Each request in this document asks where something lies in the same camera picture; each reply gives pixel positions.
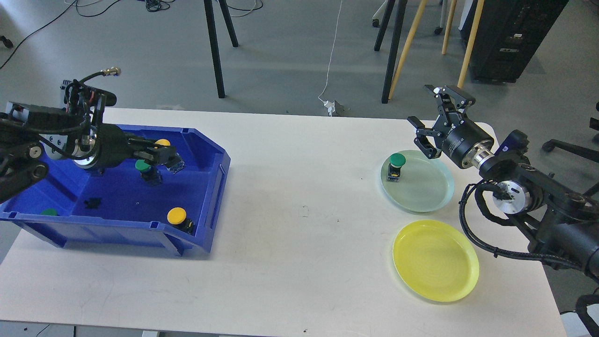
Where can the yellow button front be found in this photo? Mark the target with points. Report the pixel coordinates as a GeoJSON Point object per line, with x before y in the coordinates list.
{"type": "Point", "coordinates": [178, 218]}

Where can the black computer tower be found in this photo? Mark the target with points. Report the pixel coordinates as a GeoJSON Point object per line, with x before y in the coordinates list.
{"type": "Point", "coordinates": [508, 35]}

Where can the white power plug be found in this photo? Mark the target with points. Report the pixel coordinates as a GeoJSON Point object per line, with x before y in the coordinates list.
{"type": "Point", "coordinates": [334, 108]}

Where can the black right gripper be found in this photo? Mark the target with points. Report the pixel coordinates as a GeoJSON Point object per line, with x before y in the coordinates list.
{"type": "Point", "coordinates": [453, 133]}

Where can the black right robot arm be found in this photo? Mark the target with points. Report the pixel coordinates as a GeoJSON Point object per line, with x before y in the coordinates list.
{"type": "Point", "coordinates": [561, 225]}

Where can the small black part in bin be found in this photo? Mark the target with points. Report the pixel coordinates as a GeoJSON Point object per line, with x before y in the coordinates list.
{"type": "Point", "coordinates": [92, 203]}

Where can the light green plate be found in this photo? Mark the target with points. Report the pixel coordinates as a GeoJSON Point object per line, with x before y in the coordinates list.
{"type": "Point", "coordinates": [426, 185]}

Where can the black office chair base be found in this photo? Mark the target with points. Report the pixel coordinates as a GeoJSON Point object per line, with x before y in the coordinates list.
{"type": "Point", "coordinates": [582, 152]}

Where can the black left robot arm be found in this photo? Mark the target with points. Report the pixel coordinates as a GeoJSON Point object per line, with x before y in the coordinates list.
{"type": "Point", "coordinates": [75, 131]}

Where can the yellow button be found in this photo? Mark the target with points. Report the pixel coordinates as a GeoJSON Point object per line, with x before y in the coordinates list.
{"type": "Point", "coordinates": [178, 218]}
{"type": "Point", "coordinates": [168, 156]}

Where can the black stool legs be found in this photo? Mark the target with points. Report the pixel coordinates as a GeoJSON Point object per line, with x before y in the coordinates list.
{"type": "Point", "coordinates": [213, 40]}

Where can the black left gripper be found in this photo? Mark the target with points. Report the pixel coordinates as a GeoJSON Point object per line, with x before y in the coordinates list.
{"type": "Point", "coordinates": [113, 146]}

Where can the yellow plate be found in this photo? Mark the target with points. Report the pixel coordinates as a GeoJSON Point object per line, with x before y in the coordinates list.
{"type": "Point", "coordinates": [435, 261]}

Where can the green button bin corner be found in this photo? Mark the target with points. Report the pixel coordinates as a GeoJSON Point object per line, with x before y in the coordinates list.
{"type": "Point", "coordinates": [49, 212]}

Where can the green button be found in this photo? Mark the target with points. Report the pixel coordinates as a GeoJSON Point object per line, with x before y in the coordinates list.
{"type": "Point", "coordinates": [394, 167]}
{"type": "Point", "coordinates": [150, 174]}

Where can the blue plastic storage bin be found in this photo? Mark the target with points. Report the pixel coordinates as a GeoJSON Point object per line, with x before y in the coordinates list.
{"type": "Point", "coordinates": [131, 212]}

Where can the black easel legs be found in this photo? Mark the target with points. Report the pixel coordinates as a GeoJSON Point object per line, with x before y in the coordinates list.
{"type": "Point", "coordinates": [380, 20]}

